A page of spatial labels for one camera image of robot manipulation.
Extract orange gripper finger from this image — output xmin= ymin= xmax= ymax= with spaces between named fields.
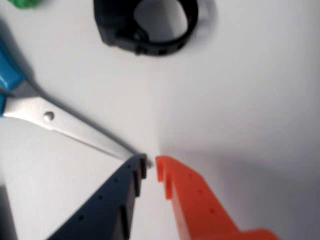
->
xmin=155 ymin=154 xmax=281 ymax=240

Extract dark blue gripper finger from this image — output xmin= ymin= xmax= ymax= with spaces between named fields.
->
xmin=46 ymin=153 xmax=148 ymax=240

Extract black marker with green cap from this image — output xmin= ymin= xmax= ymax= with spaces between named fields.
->
xmin=6 ymin=0 xmax=41 ymax=10

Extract blue handled scissors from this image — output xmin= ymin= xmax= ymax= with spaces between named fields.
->
xmin=0 ymin=21 xmax=154 ymax=168

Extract coiled black cable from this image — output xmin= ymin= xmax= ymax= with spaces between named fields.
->
xmin=93 ymin=0 xmax=200 ymax=57

